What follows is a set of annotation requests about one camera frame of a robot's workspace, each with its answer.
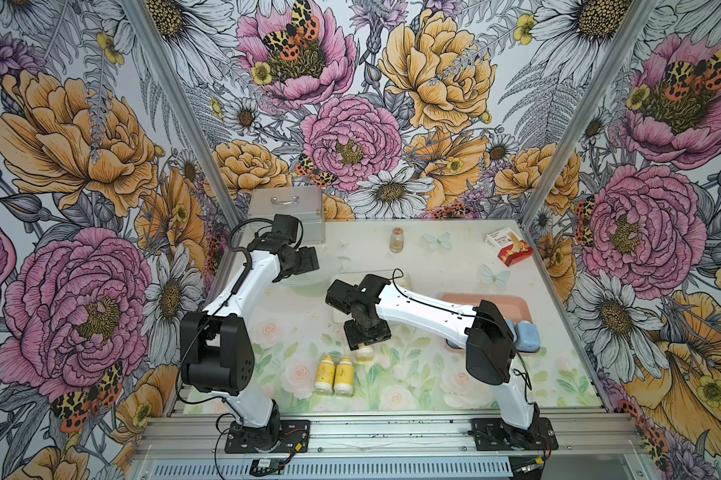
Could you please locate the yellow sharpener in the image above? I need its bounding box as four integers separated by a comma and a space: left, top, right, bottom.
314, 356, 336, 395
356, 345, 374, 363
334, 357, 356, 396

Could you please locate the blue sharpener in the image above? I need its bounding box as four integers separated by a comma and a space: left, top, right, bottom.
513, 320, 541, 353

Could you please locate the white rectangular tray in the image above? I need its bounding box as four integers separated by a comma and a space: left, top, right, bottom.
330, 269, 413, 324

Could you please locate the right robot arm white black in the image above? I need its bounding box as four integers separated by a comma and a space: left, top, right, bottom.
326, 274, 552, 451

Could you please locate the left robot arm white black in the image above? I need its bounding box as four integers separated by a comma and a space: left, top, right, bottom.
178, 214, 320, 453

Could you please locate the red white cardboard box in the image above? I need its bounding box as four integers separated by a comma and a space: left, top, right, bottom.
485, 227, 534, 267

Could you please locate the silver aluminium first aid case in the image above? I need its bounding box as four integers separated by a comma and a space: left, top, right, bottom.
248, 186, 326, 245

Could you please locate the small glass bottle brown cap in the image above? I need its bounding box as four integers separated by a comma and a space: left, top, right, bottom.
389, 228, 404, 253

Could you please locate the pink rectangular tray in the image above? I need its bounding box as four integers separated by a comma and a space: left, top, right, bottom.
439, 293, 533, 340

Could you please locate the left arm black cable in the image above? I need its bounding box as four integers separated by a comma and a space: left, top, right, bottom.
173, 217, 278, 406

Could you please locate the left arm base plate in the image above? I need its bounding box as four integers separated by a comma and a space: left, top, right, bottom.
224, 420, 312, 454

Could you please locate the white vented cable duct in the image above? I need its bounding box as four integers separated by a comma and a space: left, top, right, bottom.
142, 456, 513, 479

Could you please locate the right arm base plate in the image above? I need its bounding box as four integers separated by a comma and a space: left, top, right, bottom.
467, 417, 558, 451

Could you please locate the aluminium front rail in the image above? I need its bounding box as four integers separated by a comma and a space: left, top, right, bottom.
134, 408, 645, 460

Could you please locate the left aluminium corner post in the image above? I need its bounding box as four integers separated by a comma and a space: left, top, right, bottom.
124, 1, 242, 227

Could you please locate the aluminium corner post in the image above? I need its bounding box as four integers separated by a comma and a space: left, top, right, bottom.
124, 1, 242, 227
517, 1, 657, 228

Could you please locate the right aluminium corner post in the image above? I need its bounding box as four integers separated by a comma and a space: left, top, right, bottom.
517, 1, 657, 228

